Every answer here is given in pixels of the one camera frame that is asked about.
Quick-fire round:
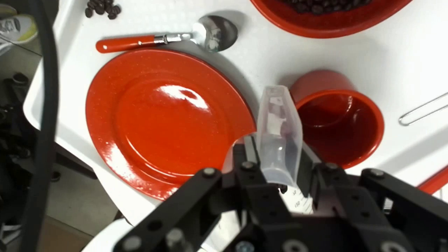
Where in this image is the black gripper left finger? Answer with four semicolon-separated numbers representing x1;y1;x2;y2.
113;134;288;252

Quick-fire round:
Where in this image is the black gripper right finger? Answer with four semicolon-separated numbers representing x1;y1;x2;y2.
289;142;448;252

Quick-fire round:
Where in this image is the red bowl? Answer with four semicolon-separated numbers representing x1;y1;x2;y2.
247;0;414;40

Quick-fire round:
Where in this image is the red mug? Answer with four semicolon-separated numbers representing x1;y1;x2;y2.
288;68;386;170

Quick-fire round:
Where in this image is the red plate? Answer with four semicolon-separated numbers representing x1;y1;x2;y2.
84;47;257;202

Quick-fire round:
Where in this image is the white plastic tray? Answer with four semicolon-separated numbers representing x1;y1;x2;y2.
22;0;448;252

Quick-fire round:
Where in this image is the dark coffee beans pile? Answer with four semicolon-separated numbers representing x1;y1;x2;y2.
284;0;375;15
82;0;124;20

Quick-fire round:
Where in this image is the white sneaker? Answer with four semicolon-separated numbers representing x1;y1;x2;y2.
0;12;39;46

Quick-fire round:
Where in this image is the steel wire-handled ladle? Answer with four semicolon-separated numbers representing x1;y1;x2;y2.
396;89;448;127

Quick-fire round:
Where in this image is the red-handled steel spoon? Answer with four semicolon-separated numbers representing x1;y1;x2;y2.
93;13;239;54

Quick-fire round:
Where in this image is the black cable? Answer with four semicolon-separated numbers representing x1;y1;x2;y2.
16;0;61;252

